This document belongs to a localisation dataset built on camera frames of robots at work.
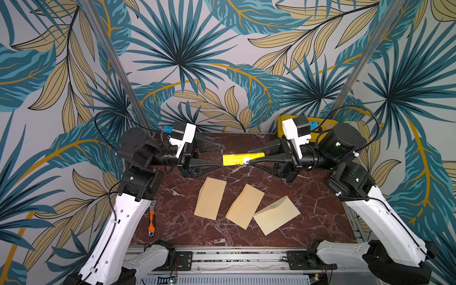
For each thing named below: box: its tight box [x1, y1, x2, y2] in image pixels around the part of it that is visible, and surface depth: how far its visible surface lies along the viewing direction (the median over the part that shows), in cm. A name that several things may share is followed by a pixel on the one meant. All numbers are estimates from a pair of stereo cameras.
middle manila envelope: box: [225, 183, 266, 231], surface depth 90 cm
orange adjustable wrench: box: [148, 200, 157, 237], surface depth 85 cm
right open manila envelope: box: [252, 195, 302, 237], surface depth 88 cm
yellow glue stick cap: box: [222, 153, 247, 167], surface depth 40 cm
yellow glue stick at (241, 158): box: [236, 152, 266, 166], surface depth 40 cm
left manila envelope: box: [194, 176, 227, 221], surface depth 92 cm
